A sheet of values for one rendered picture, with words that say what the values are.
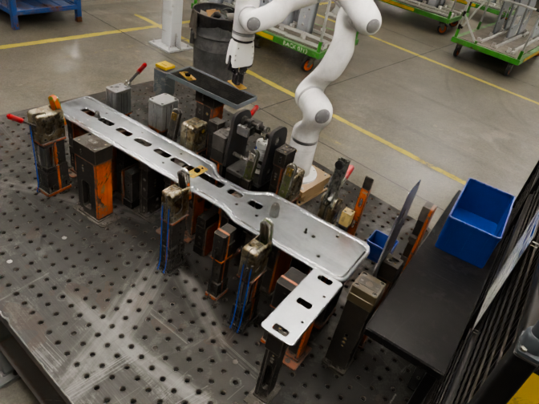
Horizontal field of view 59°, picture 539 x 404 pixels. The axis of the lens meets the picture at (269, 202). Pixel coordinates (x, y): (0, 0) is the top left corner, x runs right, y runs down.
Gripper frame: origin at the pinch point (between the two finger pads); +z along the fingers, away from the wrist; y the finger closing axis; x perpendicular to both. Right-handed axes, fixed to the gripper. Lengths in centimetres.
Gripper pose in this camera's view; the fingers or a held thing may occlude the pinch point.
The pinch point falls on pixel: (237, 78)
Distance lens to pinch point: 192.7
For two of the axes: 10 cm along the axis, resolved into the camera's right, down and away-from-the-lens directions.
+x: 6.4, 5.4, -5.5
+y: -7.5, 2.9, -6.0
